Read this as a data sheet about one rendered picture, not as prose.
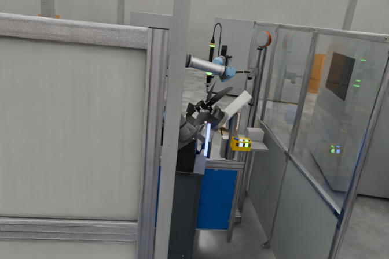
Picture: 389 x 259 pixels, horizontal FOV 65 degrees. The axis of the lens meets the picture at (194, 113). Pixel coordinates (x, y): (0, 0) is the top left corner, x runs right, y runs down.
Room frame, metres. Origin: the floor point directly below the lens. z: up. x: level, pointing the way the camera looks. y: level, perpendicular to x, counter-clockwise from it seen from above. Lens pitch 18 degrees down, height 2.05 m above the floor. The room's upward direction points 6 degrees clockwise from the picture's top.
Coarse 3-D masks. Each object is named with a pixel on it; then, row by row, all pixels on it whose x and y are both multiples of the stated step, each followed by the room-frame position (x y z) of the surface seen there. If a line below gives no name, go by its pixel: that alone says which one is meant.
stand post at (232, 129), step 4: (236, 112) 2.94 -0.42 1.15; (232, 116) 2.94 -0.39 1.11; (236, 116) 2.89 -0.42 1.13; (232, 120) 2.91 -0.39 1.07; (236, 120) 2.88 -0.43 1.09; (232, 124) 2.89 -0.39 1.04; (236, 124) 2.88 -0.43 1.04; (232, 128) 2.88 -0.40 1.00; (232, 132) 2.88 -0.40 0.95; (232, 136) 2.88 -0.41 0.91; (228, 140) 2.96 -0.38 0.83; (228, 144) 2.93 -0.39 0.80; (228, 148) 2.91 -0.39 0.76; (228, 152) 2.88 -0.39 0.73; (232, 152) 2.88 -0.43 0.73; (228, 156) 2.88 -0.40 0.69
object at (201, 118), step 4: (200, 112) 2.71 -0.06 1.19; (204, 112) 2.71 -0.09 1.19; (208, 112) 2.73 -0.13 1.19; (200, 116) 2.63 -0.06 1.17; (204, 116) 2.62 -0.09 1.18; (208, 116) 2.62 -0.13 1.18; (212, 116) 2.63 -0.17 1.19; (196, 120) 2.57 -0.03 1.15; (200, 120) 2.56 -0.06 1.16; (204, 120) 2.54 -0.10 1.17; (208, 120) 2.54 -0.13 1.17; (212, 120) 2.52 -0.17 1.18; (216, 120) 2.51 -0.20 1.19; (196, 124) 2.51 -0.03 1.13
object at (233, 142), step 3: (231, 138) 2.46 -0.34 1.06; (240, 138) 2.45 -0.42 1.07; (243, 138) 2.45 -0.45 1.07; (246, 138) 2.46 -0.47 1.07; (231, 141) 2.45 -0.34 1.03; (234, 141) 2.37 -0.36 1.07; (237, 141) 2.38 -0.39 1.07; (240, 141) 2.38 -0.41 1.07; (243, 141) 2.39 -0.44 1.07; (246, 141) 2.39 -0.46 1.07; (231, 144) 2.43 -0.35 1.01; (234, 144) 2.37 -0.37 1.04; (231, 147) 2.42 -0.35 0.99; (234, 147) 2.37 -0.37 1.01; (237, 147) 2.38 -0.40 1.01; (240, 147) 2.38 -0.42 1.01; (243, 147) 2.38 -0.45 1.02; (246, 147) 2.38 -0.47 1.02; (249, 147) 2.39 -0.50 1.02; (234, 150) 2.37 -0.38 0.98; (237, 150) 2.38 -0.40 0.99; (240, 150) 2.38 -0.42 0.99; (243, 150) 2.38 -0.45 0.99; (246, 150) 2.38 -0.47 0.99; (249, 150) 2.39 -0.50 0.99
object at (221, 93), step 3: (228, 87) 2.73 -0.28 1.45; (231, 87) 2.80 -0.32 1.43; (222, 90) 2.68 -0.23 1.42; (225, 90) 2.76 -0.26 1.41; (228, 90) 2.81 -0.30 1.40; (219, 93) 2.74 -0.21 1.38; (222, 93) 2.79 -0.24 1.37; (225, 93) 2.82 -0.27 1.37; (216, 96) 2.77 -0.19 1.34; (219, 96) 2.81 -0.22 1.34; (222, 96) 2.84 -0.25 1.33; (210, 99) 2.78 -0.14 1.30; (213, 99) 2.80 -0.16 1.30; (216, 99) 2.83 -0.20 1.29
